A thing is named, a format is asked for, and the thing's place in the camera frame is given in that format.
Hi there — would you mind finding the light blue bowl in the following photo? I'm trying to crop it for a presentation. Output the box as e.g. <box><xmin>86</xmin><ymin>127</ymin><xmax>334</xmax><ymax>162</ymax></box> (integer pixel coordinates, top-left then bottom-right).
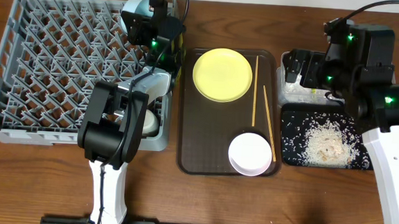
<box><xmin>121</xmin><ymin>0</ymin><xmax>154</xmax><ymax>26</ymax></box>

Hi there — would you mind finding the wooden chopstick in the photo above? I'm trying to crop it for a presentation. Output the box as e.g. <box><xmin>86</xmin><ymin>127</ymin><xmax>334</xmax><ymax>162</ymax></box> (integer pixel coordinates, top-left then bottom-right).
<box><xmin>251</xmin><ymin>55</ymin><xmax>259</xmax><ymax>127</ymax></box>
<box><xmin>263</xmin><ymin>85</ymin><xmax>276</xmax><ymax>162</ymax></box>

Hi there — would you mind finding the yellow plate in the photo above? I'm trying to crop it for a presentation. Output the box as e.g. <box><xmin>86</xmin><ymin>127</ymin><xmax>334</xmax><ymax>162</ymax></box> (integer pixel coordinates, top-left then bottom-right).
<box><xmin>192</xmin><ymin>48</ymin><xmax>253</xmax><ymax>103</ymax></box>

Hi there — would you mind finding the white cup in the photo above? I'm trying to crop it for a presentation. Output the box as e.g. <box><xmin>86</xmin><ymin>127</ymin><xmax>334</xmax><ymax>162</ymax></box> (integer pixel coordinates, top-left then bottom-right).
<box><xmin>142</xmin><ymin>110</ymin><xmax>159</xmax><ymax>137</ymax></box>

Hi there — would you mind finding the white bowl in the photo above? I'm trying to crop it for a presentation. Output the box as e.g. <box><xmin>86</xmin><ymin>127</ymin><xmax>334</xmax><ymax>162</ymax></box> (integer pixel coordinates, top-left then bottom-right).
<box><xmin>228</xmin><ymin>132</ymin><xmax>272</xmax><ymax>176</ymax></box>

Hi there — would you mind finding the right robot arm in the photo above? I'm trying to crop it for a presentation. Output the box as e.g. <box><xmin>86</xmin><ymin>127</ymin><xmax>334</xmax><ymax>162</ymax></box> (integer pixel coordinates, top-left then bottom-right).
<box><xmin>278</xmin><ymin>19</ymin><xmax>399</xmax><ymax>224</ymax></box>

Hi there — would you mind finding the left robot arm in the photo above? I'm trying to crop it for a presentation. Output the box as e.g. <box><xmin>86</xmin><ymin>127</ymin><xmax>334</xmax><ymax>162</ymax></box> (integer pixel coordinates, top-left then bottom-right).
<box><xmin>77</xmin><ymin>10</ymin><xmax>186</xmax><ymax>224</ymax></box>

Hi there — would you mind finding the black waste tray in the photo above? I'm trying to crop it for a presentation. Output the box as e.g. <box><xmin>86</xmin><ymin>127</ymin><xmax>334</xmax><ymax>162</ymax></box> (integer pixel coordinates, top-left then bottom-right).
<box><xmin>277</xmin><ymin>101</ymin><xmax>378</xmax><ymax>172</ymax></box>

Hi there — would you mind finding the clear plastic bin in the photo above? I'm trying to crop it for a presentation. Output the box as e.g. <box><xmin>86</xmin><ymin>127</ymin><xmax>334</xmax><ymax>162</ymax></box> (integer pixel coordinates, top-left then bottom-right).
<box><xmin>276</xmin><ymin>51</ymin><xmax>344</xmax><ymax>106</ymax></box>

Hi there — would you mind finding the brown serving tray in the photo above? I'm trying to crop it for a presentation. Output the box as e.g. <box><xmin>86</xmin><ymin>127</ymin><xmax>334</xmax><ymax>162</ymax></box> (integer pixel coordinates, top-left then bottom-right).
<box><xmin>177</xmin><ymin>48</ymin><xmax>281</xmax><ymax>177</ymax></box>

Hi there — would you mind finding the grey dish rack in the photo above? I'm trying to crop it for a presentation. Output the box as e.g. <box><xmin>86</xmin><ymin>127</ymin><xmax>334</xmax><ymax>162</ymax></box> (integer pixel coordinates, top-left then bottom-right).
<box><xmin>0</xmin><ymin>0</ymin><xmax>180</xmax><ymax>154</ymax></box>

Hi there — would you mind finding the spilled rice pile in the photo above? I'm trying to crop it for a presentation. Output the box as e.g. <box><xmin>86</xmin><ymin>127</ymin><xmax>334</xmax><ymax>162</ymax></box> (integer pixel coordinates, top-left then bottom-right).
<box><xmin>281</xmin><ymin>110</ymin><xmax>373</xmax><ymax>171</ymax></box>

